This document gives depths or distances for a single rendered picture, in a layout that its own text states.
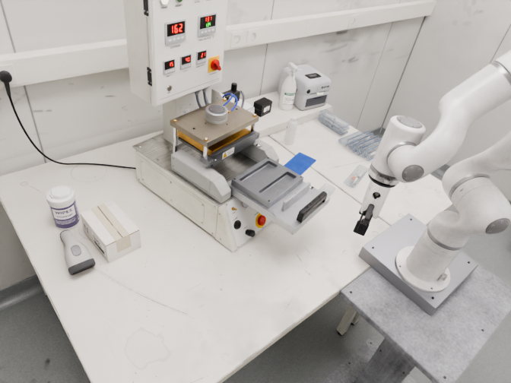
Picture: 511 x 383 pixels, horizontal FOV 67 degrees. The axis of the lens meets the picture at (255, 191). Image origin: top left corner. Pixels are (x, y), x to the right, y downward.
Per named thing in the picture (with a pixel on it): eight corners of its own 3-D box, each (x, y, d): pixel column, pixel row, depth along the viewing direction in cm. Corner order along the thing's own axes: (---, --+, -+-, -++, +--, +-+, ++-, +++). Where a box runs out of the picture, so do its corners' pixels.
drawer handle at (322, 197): (296, 219, 122) (298, 210, 120) (320, 198, 132) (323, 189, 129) (301, 223, 121) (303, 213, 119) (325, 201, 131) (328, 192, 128)
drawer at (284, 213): (223, 191, 134) (226, 174, 129) (263, 166, 148) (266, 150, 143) (292, 236, 122) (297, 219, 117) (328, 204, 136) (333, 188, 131)
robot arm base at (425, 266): (457, 270, 137) (484, 237, 125) (436, 302, 126) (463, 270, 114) (409, 239, 146) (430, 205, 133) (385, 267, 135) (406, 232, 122)
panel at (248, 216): (236, 249, 138) (223, 204, 130) (284, 210, 157) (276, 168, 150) (240, 251, 137) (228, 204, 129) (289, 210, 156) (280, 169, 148)
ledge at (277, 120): (181, 124, 197) (181, 116, 194) (296, 92, 244) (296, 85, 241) (214, 153, 181) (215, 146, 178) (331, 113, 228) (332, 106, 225)
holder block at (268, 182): (230, 184, 131) (231, 178, 130) (266, 161, 144) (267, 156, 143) (268, 208, 124) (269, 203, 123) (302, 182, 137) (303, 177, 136)
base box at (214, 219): (137, 182, 159) (134, 147, 148) (201, 148, 183) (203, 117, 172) (232, 253, 137) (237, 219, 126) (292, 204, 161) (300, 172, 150)
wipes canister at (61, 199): (50, 219, 138) (40, 188, 128) (75, 210, 143) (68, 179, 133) (59, 235, 133) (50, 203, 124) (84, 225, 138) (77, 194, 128)
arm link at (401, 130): (409, 181, 94) (398, 161, 102) (434, 134, 87) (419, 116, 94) (377, 176, 93) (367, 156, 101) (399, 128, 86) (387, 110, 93)
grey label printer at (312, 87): (275, 93, 229) (280, 65, 218) (301, 88, 238) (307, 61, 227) (301, 112, 214) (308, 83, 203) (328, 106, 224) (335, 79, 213)
